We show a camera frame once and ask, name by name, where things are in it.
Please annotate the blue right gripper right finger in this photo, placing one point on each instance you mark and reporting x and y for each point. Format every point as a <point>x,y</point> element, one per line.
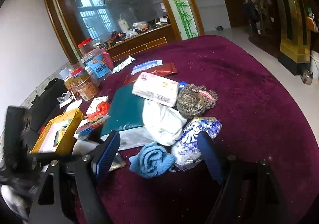
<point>209,155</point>

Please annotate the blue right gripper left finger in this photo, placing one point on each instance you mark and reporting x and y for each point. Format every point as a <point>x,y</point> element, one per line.
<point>104,154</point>

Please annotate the blue white patterned packet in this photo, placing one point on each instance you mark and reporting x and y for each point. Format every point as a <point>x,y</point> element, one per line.
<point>186,150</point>

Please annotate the brown knitted hat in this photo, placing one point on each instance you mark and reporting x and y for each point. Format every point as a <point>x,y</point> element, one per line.
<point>193,101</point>

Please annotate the white cloth bundle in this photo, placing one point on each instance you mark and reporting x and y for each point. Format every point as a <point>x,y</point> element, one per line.
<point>163,123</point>

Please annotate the light blue towel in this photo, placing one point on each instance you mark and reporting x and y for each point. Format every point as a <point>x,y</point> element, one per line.
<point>152,160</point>

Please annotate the white tissue pack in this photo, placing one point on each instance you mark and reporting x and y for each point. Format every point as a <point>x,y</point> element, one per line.
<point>159,89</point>

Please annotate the red plastic wrapper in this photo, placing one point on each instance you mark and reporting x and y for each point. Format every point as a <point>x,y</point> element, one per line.
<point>102,110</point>

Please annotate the teal folder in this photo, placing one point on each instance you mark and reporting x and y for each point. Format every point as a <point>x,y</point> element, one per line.
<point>125,111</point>

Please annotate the maroon plush tablecloth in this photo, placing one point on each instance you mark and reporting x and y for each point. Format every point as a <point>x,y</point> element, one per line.
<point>260,120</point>

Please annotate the orange label snack jar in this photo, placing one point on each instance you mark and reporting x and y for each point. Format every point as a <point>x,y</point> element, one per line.
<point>79,82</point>

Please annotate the red foil packet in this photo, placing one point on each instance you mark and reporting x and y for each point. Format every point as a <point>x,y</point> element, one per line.
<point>161,70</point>

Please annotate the black leather sofa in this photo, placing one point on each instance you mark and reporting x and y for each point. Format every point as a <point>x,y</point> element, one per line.
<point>23,125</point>

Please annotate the blue white flat packet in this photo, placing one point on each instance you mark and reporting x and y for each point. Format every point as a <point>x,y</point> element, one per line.
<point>146,65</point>

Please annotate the blue label plastic jar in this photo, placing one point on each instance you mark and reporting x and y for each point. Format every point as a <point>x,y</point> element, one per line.
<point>96,62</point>

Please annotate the white envelope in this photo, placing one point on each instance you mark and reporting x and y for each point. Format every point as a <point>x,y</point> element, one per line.
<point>123,64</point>

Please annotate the red lid clear jar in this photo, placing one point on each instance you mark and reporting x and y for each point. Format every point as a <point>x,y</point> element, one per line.
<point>86,46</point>

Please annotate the wooden cabinet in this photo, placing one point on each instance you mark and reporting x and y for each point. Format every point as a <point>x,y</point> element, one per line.
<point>148,40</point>

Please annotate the metal kettle on floor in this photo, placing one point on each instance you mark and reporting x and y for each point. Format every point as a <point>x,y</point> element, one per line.
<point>307,77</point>

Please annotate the white bucket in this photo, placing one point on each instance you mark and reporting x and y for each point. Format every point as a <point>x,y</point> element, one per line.
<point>314,64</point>

